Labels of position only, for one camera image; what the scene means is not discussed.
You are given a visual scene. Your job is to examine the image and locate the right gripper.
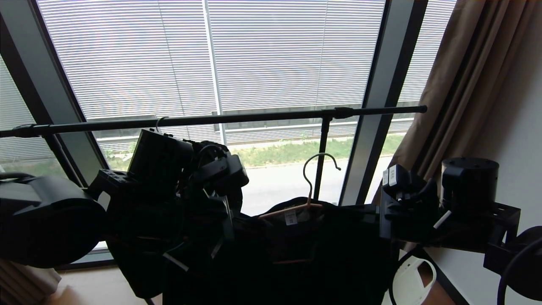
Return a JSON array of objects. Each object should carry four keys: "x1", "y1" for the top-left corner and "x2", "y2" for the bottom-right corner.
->
[{"x1": 379, "y1": 188, "x2": 442, "y2": 244}]

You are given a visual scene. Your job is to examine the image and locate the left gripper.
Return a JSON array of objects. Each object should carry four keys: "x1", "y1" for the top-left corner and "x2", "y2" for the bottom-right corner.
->
[{"x1": 185, "y1": 194, "x2": 235, "y2": 255}]

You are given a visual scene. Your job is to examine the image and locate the black shorts with white cords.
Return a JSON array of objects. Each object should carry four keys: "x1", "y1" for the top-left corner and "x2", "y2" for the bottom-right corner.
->
[{"x1": 106, "y1": 140, "x2": 244, "y2": 299}]

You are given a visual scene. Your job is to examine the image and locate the black garment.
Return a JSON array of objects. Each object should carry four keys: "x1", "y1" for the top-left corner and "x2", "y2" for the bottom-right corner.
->
[{"x1": 163, "y1": 197, "x2": 399, "y2": 305}]

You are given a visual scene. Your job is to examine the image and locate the white laundry basket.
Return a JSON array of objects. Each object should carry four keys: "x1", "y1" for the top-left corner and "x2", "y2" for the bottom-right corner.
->
[{"x1": 389, "y1": 254, "x2": 437, "y2": 305}]

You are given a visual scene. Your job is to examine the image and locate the brown curtain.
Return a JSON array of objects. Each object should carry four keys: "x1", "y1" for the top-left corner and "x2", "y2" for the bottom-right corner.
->
[
  {"x1": 0, "y1": 258, "x2": 62, "y2": 305},
  {"x1": 373, "y1": 0, "x2": 542, "y2": 205}
]

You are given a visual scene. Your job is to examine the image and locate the window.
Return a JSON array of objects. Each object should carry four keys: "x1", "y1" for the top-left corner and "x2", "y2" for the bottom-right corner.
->
[{"x1": 0, "y1": 0, "x2": 458, "y2": 269}]

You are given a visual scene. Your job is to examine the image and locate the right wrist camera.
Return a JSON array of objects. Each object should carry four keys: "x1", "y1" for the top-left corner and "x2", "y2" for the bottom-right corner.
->
[{"x1": 381, "y1": 164, "x2": 427, "y2": 200}]

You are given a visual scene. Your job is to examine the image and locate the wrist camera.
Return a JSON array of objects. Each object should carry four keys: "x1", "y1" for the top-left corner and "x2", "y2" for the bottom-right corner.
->
[
  {"x1": 191, "y1": 144, "x2": 250, "y2": 196},
  {"x1": 381, "y1": 164, "x2": 427, "y2": 200}
]

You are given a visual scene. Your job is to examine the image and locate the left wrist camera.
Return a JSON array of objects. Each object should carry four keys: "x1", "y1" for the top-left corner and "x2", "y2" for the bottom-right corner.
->
[{"x1": 191, "y1": 144, "x2": 250, "y2": 196}]

